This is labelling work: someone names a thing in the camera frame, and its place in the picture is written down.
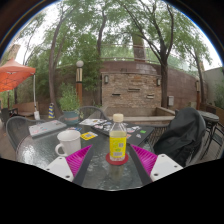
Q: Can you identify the dark patio chair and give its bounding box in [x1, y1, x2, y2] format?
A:
[0, 107, 20, 127]

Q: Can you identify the yellow card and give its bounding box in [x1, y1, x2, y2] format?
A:
[80, 131, 99, 141]

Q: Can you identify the black jacket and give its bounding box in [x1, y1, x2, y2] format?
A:
[153, 107, 207, 167]

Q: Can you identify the wooden bench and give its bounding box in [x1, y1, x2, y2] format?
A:
[12, 101, 38, 118]

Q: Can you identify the black metal chair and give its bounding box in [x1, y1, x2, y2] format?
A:
[208, 122, 224, 160]

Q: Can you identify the black laptop with stickers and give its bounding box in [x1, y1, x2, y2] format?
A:
[91, 121, 156, 147]

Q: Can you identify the white printed booklet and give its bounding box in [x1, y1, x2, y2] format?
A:
[78, 118, 108, 127]

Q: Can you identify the blue yellow striped bollard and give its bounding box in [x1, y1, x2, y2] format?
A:
[48, 102, 56, 120]

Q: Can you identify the white ceramic mug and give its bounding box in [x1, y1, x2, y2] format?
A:
[54, 129, 82, 158]

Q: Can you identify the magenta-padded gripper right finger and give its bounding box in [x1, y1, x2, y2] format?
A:
[128, 143, 184, 186]

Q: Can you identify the potted green plant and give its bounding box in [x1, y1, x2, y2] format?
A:
[58, 83, 81, 126]

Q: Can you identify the clear bottle with yellow label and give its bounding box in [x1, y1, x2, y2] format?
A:
[109, 113, 128, 162]

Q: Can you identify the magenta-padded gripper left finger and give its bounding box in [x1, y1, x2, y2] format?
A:
[44, 144, 96, 187]

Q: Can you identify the globe-topped lamp post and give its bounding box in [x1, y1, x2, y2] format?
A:
[75, 60, 85, 106]

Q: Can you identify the grey wicker chair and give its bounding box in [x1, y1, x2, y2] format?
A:
[77, 105, 108, 122]
[5, 115, 45, 153]
[148, 114, 210, 168]

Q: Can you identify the round dark patio table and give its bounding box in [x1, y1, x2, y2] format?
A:
[198, 109, 220, 148]

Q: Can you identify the orange patio umbrella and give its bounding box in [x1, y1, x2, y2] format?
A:
[0, 58, 37, 94]

